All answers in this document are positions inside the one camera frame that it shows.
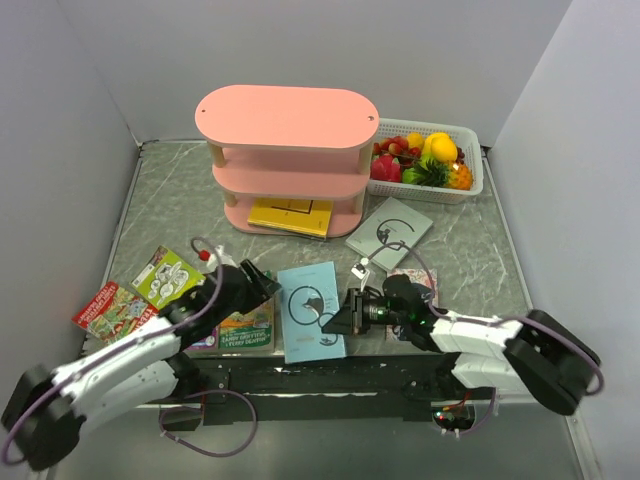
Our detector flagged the light blue book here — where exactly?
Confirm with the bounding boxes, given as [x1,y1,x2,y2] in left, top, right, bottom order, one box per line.
[277,261,347,364]

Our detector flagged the purple paperback book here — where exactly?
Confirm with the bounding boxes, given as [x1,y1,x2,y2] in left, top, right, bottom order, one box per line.
[188,327,219,351]

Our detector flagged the yellow book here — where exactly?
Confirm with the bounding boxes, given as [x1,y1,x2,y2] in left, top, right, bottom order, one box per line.
[247,198,334,235]

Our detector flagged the grey white book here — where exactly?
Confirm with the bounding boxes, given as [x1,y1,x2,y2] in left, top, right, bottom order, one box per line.
[346,198,433,257]

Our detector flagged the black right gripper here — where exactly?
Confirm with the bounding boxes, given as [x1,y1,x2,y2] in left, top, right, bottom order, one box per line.
[322,288,409,335]

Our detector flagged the red toy cherries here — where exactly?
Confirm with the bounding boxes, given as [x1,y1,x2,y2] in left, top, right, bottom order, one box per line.
[373,136,423,157]

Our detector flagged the aluminium rail frame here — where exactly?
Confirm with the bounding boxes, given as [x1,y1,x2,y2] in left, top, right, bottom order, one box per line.
[47,362,579,411]

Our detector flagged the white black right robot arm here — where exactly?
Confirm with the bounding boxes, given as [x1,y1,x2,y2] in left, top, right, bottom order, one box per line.
[321,274,604,416]

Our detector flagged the black mounting base plate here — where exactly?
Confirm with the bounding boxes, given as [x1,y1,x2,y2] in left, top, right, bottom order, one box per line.
[163,354,491,426]

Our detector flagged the green Treehouse book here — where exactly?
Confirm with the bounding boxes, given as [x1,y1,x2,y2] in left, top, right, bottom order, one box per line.
[218,299,275,353]

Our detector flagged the lime green paperback book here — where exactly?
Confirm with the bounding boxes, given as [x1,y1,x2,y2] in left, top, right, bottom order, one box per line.
[131,246,204,310]

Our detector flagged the pink toy dragon fruit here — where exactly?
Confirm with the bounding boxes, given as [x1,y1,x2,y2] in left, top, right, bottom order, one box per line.
[370,154,402,183]

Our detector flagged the pink three-tier shelf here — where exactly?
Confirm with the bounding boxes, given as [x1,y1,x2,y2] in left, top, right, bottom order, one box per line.
[194,85,380,238]

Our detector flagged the toy pineapple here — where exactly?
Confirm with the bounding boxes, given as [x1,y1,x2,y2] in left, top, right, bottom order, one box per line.
[415,159,473,191]

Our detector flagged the Wuthering Heights dark blue book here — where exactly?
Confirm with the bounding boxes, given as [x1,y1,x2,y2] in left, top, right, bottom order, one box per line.
[255,225,328,241]

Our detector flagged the red Treehouse book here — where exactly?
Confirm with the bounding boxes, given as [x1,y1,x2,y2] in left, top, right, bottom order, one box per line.
[71,281,157,345]

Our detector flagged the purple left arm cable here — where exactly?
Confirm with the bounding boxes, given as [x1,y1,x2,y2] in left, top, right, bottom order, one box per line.
[0,235,259,466]

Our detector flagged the small yellow toy fruit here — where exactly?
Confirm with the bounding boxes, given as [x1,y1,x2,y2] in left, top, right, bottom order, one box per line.
[406,132,425,149]

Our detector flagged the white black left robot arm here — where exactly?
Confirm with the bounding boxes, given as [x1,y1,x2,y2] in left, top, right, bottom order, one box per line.
[1,260,281,471]

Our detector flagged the Little Women book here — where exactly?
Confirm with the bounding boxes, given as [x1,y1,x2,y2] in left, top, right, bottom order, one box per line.
[385,268,438,343]

